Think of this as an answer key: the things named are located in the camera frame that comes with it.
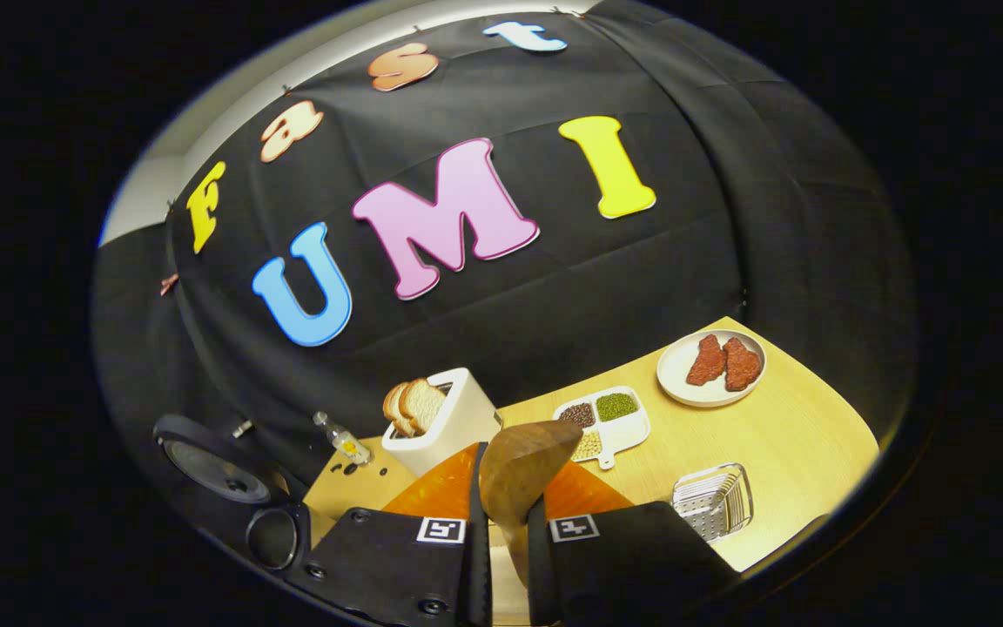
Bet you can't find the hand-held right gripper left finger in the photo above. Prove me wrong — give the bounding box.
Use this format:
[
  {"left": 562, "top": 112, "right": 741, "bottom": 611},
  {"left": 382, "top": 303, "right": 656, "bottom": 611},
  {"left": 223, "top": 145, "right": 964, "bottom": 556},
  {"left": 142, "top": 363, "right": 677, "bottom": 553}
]
[{"left": 287, "top": 442, "right": 493, "bottom": 627}]

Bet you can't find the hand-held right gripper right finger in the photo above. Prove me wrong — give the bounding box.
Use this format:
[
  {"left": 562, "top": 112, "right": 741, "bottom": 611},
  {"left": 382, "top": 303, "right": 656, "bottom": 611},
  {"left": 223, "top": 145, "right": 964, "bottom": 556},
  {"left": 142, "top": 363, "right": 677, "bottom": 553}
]
[{"left": 525, "top": 461, "right": 743, "bottom": 627}]

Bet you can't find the wooden spoon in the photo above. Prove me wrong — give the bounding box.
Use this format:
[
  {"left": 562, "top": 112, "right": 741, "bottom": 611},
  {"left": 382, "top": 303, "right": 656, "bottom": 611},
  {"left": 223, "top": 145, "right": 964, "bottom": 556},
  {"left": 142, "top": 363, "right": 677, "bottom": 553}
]
[{"left": 478, "top": 420, "right": 584, "bottom": 586}]

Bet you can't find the clear chopstick holder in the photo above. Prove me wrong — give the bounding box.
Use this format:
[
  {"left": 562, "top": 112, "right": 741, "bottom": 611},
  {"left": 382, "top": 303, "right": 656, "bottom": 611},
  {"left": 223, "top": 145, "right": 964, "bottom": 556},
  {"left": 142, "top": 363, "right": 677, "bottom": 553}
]
[{"left": 670, "top": 462, "right": 755, "bottom": 545}]

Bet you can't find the dark blue rice cooker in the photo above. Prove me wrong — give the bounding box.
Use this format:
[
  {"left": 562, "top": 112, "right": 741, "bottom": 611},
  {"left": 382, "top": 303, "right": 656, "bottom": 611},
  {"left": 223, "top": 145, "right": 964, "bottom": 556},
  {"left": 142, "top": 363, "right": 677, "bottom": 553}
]
[{"left": 151, "top": 414, "right": 315, "bottom": 576}]

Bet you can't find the white toaster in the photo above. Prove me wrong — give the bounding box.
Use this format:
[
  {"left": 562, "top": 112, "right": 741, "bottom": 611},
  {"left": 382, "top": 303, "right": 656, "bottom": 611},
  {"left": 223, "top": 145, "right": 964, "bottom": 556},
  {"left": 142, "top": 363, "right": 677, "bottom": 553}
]
[{"left": 380, "top": 367, "right": 504, "bottom": 479}]

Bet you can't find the white divided grain dish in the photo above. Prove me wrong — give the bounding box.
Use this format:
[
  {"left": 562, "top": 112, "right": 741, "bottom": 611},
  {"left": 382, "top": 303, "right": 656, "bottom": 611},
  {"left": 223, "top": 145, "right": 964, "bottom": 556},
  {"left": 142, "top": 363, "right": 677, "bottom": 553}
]
[{"left": 551, "top": 385, "right": 652, "bottom": 471}]

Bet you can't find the toasted bread slice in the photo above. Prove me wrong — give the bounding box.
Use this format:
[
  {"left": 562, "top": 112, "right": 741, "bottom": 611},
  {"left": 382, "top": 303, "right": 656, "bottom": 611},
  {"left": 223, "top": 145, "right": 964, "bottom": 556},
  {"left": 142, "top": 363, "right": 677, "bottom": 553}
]
[
  {"left": 398, "top": 377, "right": 448, "bottom": 435},
  {"left": 381, "top": 381, "right": 415, "bottom": 437}
]

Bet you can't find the small glass bottle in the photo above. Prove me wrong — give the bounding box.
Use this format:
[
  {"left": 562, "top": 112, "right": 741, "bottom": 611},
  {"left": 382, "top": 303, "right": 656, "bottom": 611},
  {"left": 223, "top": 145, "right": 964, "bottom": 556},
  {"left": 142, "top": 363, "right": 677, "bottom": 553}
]
[{"left": 311, "top": 410, "right": 373, "bottom": 467}]

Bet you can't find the white round plate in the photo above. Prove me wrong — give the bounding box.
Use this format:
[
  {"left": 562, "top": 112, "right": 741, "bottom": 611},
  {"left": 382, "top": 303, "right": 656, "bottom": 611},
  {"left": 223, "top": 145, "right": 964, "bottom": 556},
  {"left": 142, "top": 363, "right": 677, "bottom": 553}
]
[{"left": 656, "top": 329, "right": 768, "bottom": 409}]

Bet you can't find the red meat piece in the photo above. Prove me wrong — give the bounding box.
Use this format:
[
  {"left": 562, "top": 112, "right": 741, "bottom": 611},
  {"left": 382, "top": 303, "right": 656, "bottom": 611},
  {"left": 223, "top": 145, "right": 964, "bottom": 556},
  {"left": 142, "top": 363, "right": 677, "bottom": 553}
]
[
  {"left": 685, "top": 334, "right": 727, "bottom": 388},
  {"left": 722, "top": 337, "right": 764, "bottom": 393}
]

